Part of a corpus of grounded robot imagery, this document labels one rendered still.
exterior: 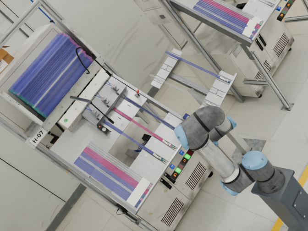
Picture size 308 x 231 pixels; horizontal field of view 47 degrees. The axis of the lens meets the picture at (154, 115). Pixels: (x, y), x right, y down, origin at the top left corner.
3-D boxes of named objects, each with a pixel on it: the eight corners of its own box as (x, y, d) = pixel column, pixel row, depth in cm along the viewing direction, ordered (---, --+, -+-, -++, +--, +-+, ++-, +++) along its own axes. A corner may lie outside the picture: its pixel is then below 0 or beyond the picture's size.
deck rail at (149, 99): (195, 127, 244) (195, 124, 238) (193, 129, 243) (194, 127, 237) (112, 75, 259) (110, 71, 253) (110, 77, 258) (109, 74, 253)
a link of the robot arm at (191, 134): (259, 185, 183) (199, 118, 158) (235, 202, 186) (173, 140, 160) (249, 171, 194) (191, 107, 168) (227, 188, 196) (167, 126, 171)
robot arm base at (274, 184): (289, 172, 189) (281, 162, 184) (277, 196, 184) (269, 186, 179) (265, 167, 201) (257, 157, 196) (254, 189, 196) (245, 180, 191)
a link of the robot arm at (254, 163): (278, 171, 182) (266, 156, 175) (257, 187, 184) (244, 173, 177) (266, 157, 192) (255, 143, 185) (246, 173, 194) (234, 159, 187)
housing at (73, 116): (114, 80, 258) (112, 72, 245) (72, 134, 246) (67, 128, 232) (106, 75, 260) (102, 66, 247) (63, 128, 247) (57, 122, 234)
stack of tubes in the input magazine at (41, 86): (94, 60, 241) (65, 30, 227) (45, 118, 228) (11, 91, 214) (86, 60, 251) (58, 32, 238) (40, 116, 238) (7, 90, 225)
